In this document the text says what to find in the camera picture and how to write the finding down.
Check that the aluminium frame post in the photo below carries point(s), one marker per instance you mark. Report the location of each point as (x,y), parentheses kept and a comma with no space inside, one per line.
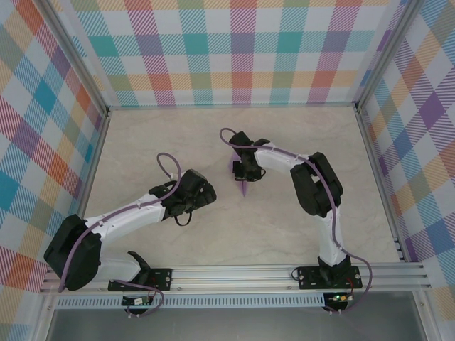
(79,58)
(385,53)

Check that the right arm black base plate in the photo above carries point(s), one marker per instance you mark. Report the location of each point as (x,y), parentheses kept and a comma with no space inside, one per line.
(305,278)

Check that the small black circuit board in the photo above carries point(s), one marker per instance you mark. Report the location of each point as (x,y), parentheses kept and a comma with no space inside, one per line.
(136,301)

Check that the small circuit board green light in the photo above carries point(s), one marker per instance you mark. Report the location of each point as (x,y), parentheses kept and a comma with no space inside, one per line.
(339,297)

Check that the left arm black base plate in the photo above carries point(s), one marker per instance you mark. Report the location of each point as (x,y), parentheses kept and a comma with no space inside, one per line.
(163,278)

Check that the aluminium table end bar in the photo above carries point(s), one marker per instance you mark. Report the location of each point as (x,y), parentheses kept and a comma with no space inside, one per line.
(231,106)

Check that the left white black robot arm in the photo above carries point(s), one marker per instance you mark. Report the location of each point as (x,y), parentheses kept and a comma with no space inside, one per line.
(71,255)

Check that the aluminium table side bar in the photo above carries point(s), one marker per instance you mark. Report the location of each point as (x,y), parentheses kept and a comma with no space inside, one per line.
(87,188)
(371,149)

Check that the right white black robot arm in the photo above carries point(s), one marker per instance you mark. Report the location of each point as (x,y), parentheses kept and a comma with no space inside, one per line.
(316,188)

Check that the light purple paper sheet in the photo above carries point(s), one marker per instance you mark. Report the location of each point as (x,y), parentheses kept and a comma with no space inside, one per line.
(244,190)

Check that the long aluminium mounting rail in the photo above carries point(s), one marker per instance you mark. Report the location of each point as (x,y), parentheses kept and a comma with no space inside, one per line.
(231,273)

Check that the short aluminium corner post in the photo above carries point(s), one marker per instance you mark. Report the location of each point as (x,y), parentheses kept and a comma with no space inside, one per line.
(424,316)
(42,319)

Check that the grey metal panel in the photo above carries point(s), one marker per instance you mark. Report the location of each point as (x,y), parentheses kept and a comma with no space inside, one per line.
(231,325)

